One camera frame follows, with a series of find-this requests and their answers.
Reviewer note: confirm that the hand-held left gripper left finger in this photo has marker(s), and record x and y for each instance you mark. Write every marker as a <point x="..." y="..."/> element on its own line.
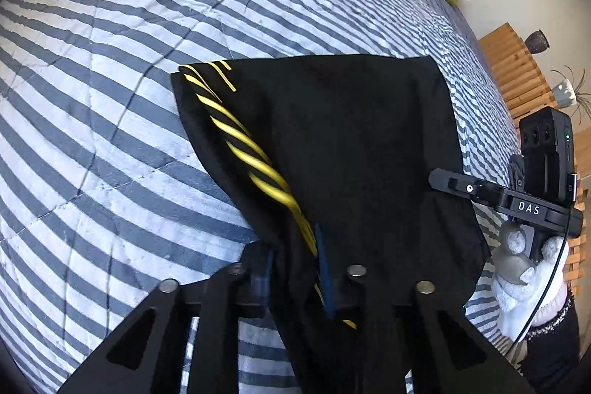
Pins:
<point x="265" y="278"/>

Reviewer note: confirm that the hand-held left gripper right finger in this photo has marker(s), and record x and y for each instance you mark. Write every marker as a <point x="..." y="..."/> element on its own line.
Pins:
<point x="323" y="269"/>

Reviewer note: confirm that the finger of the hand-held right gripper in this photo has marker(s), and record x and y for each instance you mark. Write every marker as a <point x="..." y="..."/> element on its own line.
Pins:
<point x="468" y="187"/>

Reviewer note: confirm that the black garment with yellow print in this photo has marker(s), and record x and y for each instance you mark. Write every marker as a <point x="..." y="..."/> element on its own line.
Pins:
<point x="346" y="135"/>

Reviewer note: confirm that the person's right forearm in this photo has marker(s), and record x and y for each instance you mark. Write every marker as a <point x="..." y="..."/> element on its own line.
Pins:
<point x="554" y="357"/>

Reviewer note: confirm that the person's right hand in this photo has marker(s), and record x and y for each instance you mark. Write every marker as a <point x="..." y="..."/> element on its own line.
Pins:
<point x="512" y="297"/>

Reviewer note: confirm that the potted plant in pale pot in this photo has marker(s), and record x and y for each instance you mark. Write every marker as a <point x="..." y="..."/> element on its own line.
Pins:
<point x="563" y="91"/>

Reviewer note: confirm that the dark ceramic vase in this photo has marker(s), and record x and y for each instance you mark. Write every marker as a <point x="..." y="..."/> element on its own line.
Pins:
<point x="536" y="42"/>

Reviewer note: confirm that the blue white striped quilt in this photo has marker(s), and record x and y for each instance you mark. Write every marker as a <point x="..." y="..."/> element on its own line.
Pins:
<point x="138" y="52"/>

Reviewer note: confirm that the wooden slatted bed rail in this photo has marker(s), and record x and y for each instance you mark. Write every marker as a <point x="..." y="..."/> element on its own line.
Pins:
<point x="512" y="66"/>

